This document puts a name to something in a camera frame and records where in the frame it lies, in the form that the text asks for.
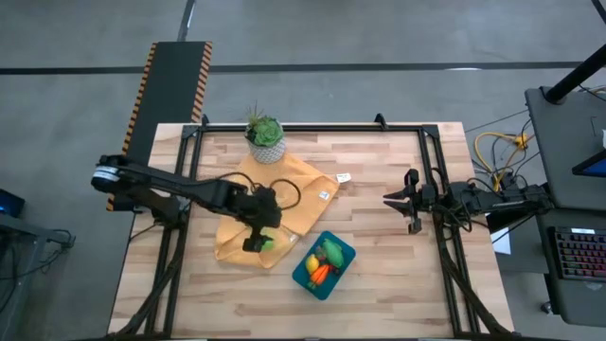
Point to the black hazard-striped floor ramp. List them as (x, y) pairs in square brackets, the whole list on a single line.
[(170, 85)]

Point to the round green toy lime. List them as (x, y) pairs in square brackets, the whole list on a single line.
[(270, 245)]

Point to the yellow toy lemon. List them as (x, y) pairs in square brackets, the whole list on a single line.
[(312, 263)]

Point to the long green toy mango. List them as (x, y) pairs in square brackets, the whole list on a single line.
[(333, 252)]

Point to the orange cloth napkin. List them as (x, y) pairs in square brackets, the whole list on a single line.
[(232, 251)]

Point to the black diagonal pole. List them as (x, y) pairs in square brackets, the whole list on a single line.
[(573, 76)]

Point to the black device with blue light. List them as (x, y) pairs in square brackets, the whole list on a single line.
[(10, 203)]

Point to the white paper tag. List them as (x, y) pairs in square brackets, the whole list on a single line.
[(344, 178)]

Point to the small grey keyboard desk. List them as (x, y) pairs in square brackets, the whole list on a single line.
[(577, 303)]

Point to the black desk support bar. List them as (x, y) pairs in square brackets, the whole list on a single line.
[(502, 222)]

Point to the potted green succulent plant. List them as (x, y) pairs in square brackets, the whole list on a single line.
[(266, 133)]

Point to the blue-screen tablet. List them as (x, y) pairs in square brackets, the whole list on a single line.
[(597, 166)]

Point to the white paper sheet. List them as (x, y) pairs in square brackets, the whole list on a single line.
[(503, 244)]

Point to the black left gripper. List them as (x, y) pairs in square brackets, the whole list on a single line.
[(260, 208)]

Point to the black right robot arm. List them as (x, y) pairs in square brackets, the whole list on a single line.
[(497, 201)]

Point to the black metal table frame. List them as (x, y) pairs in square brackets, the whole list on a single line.
[(308, 128)]

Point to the desk caster wheel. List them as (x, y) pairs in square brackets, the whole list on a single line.
[(547, 307)]

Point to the grey metal stand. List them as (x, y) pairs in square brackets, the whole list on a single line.
[(28, 232)]

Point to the backlit computer keyboard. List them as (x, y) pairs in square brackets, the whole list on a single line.
[(582, 256)]

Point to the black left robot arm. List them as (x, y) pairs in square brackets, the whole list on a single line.
[(189, 187)]

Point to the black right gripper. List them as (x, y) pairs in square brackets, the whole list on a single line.
[(419, 199)]

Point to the teal plastic tupperware container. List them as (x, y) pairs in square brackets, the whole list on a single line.
[(303, 279)]

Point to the large grey desk top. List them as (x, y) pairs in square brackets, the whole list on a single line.
[(568, 142)]

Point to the orange toy carrot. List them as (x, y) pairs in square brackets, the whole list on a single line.
[(320, 274)]

